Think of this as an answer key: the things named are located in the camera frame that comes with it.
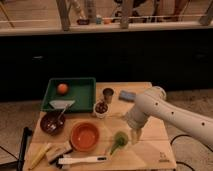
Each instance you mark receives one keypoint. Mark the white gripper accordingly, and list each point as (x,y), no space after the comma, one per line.
(136,119)

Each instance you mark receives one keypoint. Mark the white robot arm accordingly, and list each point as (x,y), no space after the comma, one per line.
(152,102)

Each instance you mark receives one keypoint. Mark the white plastic cup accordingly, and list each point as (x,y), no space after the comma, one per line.
(100,109)

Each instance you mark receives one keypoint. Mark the metal cup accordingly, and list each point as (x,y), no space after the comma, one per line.
(108,94)

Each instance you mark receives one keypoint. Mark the blue sponge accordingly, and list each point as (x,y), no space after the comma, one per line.
(127,96)

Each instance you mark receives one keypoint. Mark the orange bowl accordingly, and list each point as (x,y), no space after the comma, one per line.
(84,136)

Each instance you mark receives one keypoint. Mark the green plastic tray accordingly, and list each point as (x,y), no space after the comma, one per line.
(80,90)

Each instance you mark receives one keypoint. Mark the metal spoon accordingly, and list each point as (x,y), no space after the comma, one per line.
(61,114)

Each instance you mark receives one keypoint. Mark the wooden block brush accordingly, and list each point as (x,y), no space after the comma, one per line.
(58,150)

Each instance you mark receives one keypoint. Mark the white folded paper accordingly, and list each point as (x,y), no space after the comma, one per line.
(61,104)

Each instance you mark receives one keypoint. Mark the dark brown bowl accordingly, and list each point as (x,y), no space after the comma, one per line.
(52,123)

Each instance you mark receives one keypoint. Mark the orange fruit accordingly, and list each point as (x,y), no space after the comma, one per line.
(62,88)

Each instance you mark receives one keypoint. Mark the black table frame bar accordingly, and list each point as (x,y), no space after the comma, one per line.
(26,134)

